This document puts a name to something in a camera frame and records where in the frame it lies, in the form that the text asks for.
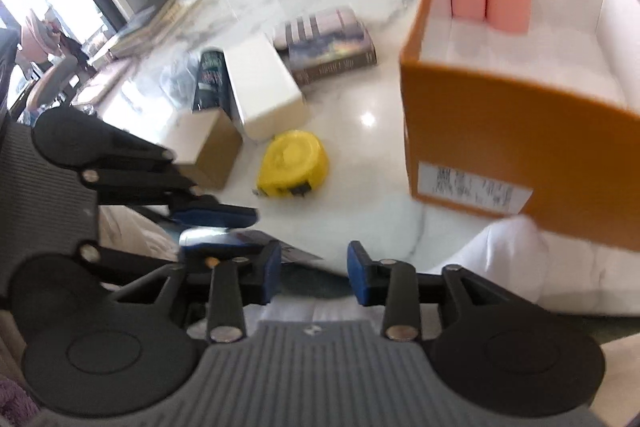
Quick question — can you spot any white cloth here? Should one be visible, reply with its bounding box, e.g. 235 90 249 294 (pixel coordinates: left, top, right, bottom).
435 214 640 319

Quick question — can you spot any brown cardboard box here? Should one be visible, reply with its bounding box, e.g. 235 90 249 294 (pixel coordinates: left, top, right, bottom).
160 109 244 190

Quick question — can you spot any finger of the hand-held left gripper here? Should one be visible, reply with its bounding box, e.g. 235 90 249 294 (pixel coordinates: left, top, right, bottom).
79 241 268 290
81 127 259 229

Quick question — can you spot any purple fuzzy cloth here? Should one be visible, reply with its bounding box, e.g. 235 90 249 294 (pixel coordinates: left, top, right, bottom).
0 377 42 427

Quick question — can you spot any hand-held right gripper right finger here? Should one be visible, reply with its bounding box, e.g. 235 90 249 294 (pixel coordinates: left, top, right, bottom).
347 241 506 342

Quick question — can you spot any yellow tape measure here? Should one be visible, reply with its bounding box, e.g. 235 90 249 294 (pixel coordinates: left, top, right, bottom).
255 130 330 198

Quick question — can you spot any dark green shampoo bottle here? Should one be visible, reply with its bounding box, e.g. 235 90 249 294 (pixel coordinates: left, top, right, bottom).
191 49 234 116

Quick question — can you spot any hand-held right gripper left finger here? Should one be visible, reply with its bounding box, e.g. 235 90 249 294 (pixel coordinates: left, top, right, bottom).
115 241 282 344

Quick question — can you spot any plaid glasses case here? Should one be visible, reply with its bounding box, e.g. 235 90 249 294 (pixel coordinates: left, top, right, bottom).
272 7 361 50

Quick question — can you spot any white rectangular box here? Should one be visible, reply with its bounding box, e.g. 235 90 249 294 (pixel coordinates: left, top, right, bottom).
222 32 306 142

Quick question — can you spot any white orange-rimmed box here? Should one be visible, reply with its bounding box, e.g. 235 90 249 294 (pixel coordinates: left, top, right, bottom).
399 0 640 253

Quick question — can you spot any illustrated cover book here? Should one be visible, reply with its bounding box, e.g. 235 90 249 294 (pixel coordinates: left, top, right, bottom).
280 27 379 88

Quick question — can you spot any stack of flat books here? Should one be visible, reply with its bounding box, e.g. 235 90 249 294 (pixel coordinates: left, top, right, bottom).
107 0 202 58

